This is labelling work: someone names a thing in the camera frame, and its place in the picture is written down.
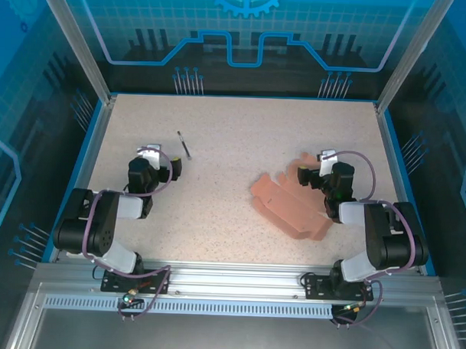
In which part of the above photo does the clear black ink pen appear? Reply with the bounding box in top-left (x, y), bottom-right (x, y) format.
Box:
top-left (175, 130), bottom-right (192, 160)

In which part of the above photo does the pink cardboard paper box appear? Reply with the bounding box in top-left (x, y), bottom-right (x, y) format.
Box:
top-left (249, 148), bottom-right (332, 242)

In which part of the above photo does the left blue table rim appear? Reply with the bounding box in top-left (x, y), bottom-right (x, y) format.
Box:
top-left (41, 96), bottom-right (106, 265)

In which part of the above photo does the blue table rim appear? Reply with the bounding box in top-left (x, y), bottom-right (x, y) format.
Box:
top-left (378, 109), bottom-right (443, 276)
top-left (41, 96), bottom-right (106, 265)

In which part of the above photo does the right blue table rim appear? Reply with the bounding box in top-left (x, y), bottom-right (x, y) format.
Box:
top-left (378, 109), bottom-right (443, 276)

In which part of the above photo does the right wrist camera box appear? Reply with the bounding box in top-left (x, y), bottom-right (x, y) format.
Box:
top-left (318, 148), bottom-right (339, 178)

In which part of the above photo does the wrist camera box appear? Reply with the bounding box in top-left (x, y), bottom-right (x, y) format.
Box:
top-left (318, 148), bottom-right (339, 178)
top-left (135, 142), bottom-right (163, 169)

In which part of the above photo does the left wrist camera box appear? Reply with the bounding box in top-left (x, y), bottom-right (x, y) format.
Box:
top-left (135, 142), bottom-right (163, 169)

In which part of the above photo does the left aluminium table side rail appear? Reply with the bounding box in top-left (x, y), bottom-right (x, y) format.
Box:
top-left (52, 93), bottom-right (118, 265)

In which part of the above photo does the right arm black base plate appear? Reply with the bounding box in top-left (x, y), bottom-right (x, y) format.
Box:
top-left (300, 274), bottom-right (376, 303)

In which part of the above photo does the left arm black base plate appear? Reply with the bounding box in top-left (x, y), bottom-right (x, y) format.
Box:
top-left (99, 267), bottom-right (172, 295)

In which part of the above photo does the aluminium frame rail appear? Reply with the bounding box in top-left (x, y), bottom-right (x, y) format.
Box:
top-left (33, 255), bottom-right (445, 305)

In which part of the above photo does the left cable connector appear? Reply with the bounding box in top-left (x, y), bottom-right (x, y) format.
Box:
top-left (121, 289), bottom-right (144, 307)

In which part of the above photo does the cable connector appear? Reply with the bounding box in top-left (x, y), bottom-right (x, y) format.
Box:
top-left (121, 289), bottom-right (144, 307)
top-left (341, 300), bottom-right (367, 316)

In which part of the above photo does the right cable connector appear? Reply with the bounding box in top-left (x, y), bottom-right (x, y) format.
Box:
top-left (341, 300), bottom-right (367, 316)

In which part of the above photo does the right aluminium frame post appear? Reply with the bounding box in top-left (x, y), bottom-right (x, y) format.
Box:
top-left (374, 0), bottom-right (455, 118)

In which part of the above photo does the aluminium frame post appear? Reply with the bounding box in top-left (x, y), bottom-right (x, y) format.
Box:
top-left (32, 0), bottom-right (121, 105)
top-left (374, 0), bottom-right (455, 118)

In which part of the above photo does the left aluminium frame post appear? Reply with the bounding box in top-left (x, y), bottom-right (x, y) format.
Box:
top-left (32, 0), bottom-right (121, 105)

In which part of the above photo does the slotted grey cable duct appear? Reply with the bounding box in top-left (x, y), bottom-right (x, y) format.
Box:
top-left (43, 294), bottom-right (335, 321)

